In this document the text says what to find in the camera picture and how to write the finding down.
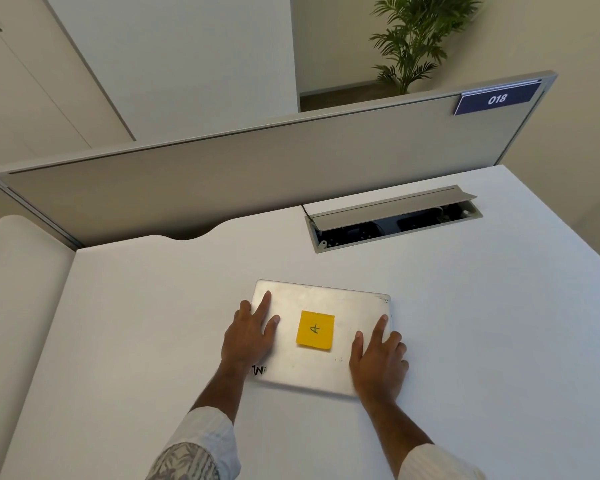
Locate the person's left hand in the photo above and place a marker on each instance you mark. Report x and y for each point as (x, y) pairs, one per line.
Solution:
(245, 342)

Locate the person's right hand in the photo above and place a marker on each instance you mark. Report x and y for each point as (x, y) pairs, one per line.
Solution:
(377, 367)

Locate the person's right little finger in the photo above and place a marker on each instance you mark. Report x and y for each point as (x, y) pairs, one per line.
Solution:
(404, 368)

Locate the person's left middle finger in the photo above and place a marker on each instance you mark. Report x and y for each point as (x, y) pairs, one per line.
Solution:
(245, 308)

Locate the person's right middle finger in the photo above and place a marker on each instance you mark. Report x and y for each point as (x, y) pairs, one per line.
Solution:
(395, 340)

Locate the person's left thumb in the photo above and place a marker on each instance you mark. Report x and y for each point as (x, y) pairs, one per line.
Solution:
(273, 326)

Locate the person's right thumb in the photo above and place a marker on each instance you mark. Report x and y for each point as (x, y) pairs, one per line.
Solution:
(357, 342)

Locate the silver laptop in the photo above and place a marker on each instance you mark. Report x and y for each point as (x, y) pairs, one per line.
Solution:
(320, 367)

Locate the person's right forearm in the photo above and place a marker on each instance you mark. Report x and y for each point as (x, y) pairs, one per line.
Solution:
(410, 439)

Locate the person's left forearm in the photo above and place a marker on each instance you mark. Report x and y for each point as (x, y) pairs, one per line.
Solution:
(207, 419)

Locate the yellow sticky note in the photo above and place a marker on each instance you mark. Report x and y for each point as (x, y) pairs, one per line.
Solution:
(315, 330)

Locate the grey desk divider panel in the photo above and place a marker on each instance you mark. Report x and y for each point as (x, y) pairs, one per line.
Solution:
(260, 174)

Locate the white rounded side panel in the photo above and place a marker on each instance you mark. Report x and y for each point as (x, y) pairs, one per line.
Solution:
(17, 304)

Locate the blue desk number sign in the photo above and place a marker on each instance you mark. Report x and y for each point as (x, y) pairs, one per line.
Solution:
(497, 99)

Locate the green potted palm plant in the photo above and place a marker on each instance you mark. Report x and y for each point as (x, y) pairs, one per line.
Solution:
(420, 39)

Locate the beige cabinet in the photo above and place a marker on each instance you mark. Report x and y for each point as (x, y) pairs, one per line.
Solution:
(35, 89)

